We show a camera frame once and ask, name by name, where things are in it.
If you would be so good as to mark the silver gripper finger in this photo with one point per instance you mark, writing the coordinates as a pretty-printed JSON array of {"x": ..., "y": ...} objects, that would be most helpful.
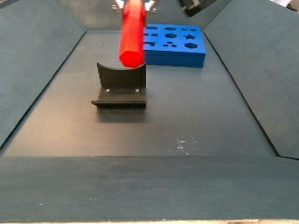
[
  {"x": 149, "y": 5},
  {"x": 117, "y": 5}
]

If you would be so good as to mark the red hexagonal prism bar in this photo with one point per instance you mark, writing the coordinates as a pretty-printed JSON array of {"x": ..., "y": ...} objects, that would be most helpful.
[{"x": 131, "y": 49}]

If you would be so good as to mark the blue foam shape-sorter block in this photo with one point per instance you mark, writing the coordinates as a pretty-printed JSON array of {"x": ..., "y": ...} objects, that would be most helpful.
[{"x": 173, "y": 45}]

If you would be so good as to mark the black curved cradle stand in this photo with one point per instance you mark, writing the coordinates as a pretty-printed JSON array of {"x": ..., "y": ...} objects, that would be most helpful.
[{"x": 121, "y": 87}]

